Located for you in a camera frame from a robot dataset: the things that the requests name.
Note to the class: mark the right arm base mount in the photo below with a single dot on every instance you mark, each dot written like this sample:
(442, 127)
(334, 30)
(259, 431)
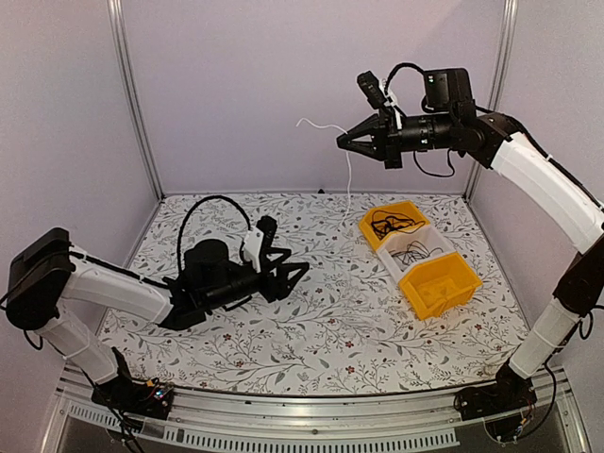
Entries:
(509, 392)

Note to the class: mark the floral table mat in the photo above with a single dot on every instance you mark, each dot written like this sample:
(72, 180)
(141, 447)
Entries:
(345, 329)

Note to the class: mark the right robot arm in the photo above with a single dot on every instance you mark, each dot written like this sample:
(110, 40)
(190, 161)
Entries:
(500, 143)

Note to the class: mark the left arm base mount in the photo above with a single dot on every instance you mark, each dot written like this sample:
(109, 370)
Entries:
(151, 399)

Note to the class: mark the aluminium front rail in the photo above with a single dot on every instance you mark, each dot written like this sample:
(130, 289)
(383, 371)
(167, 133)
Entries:
(424, 421)

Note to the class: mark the white translucent bin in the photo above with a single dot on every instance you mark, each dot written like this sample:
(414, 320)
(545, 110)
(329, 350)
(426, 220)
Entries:
(401, 252)

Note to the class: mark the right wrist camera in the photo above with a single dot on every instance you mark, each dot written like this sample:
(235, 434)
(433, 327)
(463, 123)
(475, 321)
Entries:
(375, 93)

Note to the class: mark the yellow bin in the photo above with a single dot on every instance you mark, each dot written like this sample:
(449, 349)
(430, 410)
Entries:
(379, 223)
(437, 285)

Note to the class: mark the left aluminium frame post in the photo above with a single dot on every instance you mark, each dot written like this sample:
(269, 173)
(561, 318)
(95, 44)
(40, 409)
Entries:
(118, 31)

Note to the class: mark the aluminium frame post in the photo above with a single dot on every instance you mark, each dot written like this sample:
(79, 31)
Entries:
(118, 31)
(502, 61)

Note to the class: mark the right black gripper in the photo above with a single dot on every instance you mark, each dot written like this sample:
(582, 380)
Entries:
(385, 149)

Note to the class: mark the near yellow bin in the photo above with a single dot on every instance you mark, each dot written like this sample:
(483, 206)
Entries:
(437, 285)

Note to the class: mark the far yellow bin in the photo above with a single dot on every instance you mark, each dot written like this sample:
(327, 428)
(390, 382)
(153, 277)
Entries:
(379, 223)

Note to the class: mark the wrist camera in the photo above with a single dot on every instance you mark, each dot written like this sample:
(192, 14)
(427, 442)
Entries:
(256, 238)
(375, 93)

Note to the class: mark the right aluminium frame post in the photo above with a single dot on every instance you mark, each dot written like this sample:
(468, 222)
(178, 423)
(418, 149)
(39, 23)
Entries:
(502, 61)

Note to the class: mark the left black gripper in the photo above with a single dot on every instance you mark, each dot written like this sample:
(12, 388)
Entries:
(272, 292)

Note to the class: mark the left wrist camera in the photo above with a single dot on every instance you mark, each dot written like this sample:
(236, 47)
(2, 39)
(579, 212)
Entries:
(256, 238)

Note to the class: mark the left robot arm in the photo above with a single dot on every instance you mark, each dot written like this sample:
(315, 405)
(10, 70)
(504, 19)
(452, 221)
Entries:
(53, 271)

